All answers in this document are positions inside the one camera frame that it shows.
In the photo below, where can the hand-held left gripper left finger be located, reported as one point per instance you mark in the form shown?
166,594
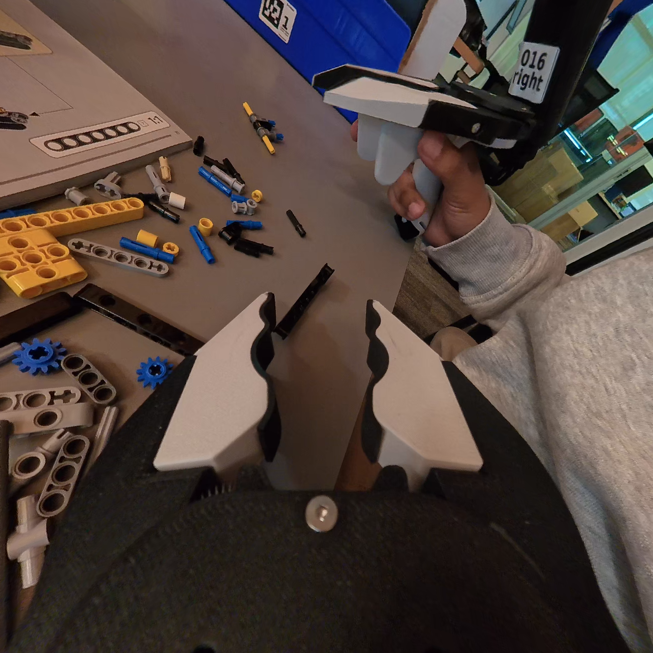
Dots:
219,393

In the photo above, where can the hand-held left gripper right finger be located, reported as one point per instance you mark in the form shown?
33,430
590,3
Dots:
421,403

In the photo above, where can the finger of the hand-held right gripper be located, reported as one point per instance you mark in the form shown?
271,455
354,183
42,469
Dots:
382,104
347,75

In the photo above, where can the small lego pin connector assembly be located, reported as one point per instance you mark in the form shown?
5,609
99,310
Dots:
263,127

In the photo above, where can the thin black lego beam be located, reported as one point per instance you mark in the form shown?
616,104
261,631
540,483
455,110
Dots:
306,301

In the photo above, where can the person's right forearm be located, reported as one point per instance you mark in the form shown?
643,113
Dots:
505,265

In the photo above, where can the small blue lego gear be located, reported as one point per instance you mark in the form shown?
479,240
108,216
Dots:
148,375

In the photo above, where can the long black lego beam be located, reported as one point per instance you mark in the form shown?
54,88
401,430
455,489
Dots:
168,336

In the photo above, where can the light grey lego axle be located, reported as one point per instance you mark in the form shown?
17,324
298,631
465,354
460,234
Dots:
106,431

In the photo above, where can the grey three-hole lego beam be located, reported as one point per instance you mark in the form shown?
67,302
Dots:
83,371

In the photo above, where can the long blue lego pin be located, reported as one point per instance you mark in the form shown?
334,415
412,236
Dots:
201,245
214,181

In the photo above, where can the long black lego pin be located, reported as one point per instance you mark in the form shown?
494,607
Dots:
255,247
163,211

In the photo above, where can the grey and black lego pins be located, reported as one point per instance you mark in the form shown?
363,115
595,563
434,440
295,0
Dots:
227,171

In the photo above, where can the black lego connector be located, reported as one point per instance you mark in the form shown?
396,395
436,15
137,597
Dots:
229,234

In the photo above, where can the blue and yellow lego pin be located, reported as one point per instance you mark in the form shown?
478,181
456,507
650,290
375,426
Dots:
145,250

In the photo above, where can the grey lego pin connector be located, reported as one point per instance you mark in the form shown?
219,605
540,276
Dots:
244,205

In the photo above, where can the thin grey lego liftarm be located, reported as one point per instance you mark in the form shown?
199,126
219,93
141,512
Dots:
109,254

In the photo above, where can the large blue lego gear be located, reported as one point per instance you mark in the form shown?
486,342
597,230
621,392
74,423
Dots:
25,357

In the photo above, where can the white lego bush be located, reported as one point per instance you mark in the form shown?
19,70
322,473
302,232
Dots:
176,200

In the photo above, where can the wide black lego beam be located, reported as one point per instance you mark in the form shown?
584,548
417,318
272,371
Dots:
35,316

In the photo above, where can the tan lego pin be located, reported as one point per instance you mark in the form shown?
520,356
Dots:
164,168

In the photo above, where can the long yellow lego beam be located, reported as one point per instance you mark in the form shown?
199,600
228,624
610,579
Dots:
109,208

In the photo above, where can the long grey lego pin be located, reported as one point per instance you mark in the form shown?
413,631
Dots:
157,182

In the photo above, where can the yellow angled lego beam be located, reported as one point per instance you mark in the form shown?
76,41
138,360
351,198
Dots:
23,283

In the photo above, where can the grey lego axle connector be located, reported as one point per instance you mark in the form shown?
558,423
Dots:
115,179

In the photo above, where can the light grey lego connector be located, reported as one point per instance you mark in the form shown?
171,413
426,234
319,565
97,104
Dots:
25,541

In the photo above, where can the lego instruction booklet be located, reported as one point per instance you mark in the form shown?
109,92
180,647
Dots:
102,76

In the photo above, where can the short grey lego pin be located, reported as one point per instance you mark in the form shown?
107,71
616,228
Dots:
76,194

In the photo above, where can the person's right hand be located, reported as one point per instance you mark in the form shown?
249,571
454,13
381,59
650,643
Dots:
461,188

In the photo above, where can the blue plastic bin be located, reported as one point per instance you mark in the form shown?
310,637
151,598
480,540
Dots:
347,30

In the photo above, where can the white cardboard box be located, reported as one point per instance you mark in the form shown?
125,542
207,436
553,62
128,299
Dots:
438,35

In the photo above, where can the stack of cardboard boxes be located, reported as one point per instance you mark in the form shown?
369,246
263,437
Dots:
556,173

